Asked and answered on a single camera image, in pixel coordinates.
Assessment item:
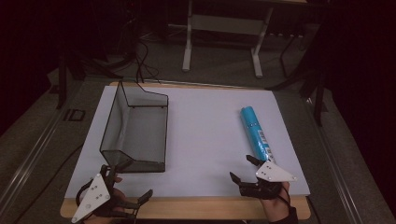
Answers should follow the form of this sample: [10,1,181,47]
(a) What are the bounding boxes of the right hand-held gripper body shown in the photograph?
[238,160,298,201]

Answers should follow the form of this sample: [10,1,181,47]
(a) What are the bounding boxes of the black floor cables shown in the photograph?
[132,38,162,84]

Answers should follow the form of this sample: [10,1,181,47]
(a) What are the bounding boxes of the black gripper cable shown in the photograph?
[75,179,95,207]
[279,182,293,209]

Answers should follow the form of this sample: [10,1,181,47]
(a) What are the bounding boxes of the person's left hand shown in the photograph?
[83,175,138,224]

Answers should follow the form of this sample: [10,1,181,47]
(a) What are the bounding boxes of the person's right hand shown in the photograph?
[259,182,292,223]

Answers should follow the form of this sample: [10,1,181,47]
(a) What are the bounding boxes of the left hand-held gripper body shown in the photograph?
[70,164,141,224]

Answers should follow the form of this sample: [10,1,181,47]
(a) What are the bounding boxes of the blue cylindrical tube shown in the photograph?
[239,105,277,165]

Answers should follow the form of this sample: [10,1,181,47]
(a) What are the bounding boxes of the black tripod stand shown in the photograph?
[55,50,124,110]

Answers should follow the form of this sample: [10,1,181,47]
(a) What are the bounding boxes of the clear plastic bin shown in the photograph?
[99,79,170,174]

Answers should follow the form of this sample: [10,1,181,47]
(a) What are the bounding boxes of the black sleeve cuff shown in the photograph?
[270,205,300,224]

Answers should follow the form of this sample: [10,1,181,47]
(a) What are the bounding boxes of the black metal stand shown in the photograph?
[266,29,329,127]

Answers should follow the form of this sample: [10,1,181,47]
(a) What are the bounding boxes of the white table mat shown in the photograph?
[64,85,311,200]

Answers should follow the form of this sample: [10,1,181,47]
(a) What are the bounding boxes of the metal floor rail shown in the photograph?
[302,97,366,224]
[0,102,74,214]

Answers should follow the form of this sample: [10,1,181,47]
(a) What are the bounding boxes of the white metal desk frame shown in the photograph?
[181,0,276,79]

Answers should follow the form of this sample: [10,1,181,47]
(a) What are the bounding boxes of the black floor bracket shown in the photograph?
[63,108,86,122]

